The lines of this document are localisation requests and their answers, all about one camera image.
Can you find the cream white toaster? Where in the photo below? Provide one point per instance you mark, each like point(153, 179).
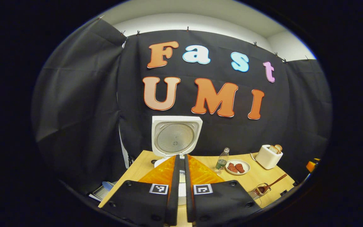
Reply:
point(267, 157)

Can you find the black table edge bracket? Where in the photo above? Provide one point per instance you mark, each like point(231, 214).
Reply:
point(284, 192)

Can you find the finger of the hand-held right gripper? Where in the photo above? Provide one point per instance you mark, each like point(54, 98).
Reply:
point(311, 165)

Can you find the white plate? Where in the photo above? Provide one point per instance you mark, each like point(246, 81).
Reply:
point(246, 164)

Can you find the red meat piece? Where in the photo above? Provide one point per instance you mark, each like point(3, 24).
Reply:
point(232, 167)
point(240, 168)

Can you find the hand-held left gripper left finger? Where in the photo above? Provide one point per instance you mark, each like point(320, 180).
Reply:
point(173, 201)

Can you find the black backdrop cloth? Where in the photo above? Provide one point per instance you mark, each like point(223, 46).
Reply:
point(90, 94)

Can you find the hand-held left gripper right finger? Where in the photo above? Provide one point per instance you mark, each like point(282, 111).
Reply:
point(190, 205)

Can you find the brown wooden spoon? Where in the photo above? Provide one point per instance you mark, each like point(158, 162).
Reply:
point(276, 180)

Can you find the white rice cooker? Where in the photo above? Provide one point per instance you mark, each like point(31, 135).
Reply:
point(175, 138)

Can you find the white and blue bundle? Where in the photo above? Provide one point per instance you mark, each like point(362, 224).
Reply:
point(101, 191)

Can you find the clear plastic water bottle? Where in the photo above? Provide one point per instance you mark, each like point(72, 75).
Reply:
point(221, 161)

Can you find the toasted bread slice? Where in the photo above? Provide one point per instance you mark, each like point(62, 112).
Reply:
point(274, 149)
point(279, 147)

